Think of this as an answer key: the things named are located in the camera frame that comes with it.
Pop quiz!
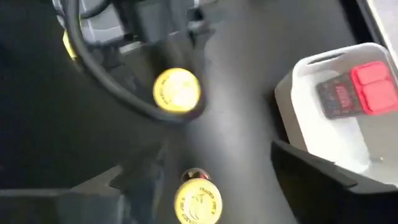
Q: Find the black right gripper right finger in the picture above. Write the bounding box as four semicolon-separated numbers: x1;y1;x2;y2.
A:
271;141;398;224

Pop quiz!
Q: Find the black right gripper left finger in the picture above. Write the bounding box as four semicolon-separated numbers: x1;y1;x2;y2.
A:
0;146;167;224

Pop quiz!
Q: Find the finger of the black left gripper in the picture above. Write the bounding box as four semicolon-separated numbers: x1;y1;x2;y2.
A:
185;6;216;48

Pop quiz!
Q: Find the red lid smoked paprika tin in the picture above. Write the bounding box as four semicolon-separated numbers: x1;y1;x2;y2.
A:
315;60;398;121

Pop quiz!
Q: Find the yellow lid dark spice jar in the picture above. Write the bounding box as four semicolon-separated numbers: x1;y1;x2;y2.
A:
173;167;223;224
152;67;206;124

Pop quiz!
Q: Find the white plastic storage bin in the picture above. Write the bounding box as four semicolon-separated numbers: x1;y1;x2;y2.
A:
273;42;398;187

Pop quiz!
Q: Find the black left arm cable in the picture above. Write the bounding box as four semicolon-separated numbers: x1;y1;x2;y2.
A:
63;0;206;125

